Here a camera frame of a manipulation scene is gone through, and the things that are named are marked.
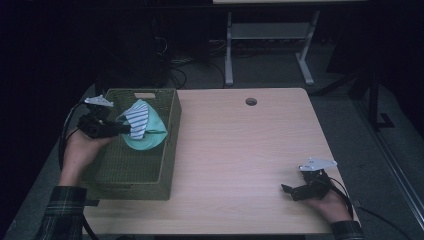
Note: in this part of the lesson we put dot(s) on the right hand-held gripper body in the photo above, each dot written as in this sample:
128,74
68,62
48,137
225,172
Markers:
315,190

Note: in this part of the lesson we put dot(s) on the aluminium rail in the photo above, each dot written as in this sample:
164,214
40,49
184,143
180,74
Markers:
396,173

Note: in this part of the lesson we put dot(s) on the black metal stand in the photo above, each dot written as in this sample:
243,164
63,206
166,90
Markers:
373,100

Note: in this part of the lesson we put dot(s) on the person's left hand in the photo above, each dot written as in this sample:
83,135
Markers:
78,156

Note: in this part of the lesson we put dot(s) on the mint green striped garment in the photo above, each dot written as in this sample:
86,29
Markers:
153,133

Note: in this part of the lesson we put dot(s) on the green woven basket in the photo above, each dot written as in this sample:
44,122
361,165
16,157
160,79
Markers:
133,166

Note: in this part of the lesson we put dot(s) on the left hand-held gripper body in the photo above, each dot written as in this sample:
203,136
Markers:
96,126

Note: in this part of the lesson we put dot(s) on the person's right hand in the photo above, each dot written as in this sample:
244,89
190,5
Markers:
333,208

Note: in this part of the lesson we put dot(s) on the white metal frame table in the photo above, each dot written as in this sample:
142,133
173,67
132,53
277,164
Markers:
266,30

